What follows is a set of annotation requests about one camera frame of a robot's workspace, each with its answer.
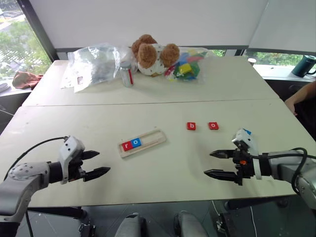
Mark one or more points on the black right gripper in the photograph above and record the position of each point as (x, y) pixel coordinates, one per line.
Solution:
(243, 166)

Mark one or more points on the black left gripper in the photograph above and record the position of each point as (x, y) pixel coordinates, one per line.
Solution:
(75, 168)

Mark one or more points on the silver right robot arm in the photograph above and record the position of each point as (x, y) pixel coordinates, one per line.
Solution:
(288, 170)

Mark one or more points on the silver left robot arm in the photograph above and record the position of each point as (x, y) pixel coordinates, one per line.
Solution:
(17, 182)

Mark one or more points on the red letter tile r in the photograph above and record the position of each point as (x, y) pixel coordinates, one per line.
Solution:
(127, 145)

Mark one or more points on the red letter tile o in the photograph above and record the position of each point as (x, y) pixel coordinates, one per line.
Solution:
(213, 126)

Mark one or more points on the blue letter tile o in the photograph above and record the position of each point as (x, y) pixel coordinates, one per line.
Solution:
(136, 142)

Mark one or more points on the red letter tile b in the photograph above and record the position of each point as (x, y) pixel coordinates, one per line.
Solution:
(191, 126)

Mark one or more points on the wooden letter tray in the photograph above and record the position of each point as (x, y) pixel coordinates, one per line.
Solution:
(142, 144)

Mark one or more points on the grey rounded robot leg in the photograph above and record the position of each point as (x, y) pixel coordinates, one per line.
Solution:
(130, 225)
(190, 224)

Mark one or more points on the bag of colourful blocks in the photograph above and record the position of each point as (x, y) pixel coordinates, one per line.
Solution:
(187, 65)

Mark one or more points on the clear jar with silver lid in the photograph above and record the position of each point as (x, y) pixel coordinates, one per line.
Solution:
(126, 74)

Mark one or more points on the clear plastic bag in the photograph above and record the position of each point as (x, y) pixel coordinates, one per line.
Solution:
(95, 65)

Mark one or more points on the paper cup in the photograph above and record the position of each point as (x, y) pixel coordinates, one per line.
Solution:
(252, 61)

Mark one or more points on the brown cloth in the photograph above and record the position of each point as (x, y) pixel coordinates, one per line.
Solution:
(24, 79)

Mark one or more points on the brown and white teddy bear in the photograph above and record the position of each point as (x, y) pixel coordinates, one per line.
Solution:
(154, 55)

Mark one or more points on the dark green mug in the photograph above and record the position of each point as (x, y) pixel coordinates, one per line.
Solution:
(304, 66)

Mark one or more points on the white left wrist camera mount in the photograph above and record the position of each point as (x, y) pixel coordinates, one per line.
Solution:
(68, 150)

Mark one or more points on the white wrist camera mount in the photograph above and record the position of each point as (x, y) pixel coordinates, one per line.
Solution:
(68, 150)
(247, 143)

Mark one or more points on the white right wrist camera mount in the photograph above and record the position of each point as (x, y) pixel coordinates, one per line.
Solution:
(247, 143)

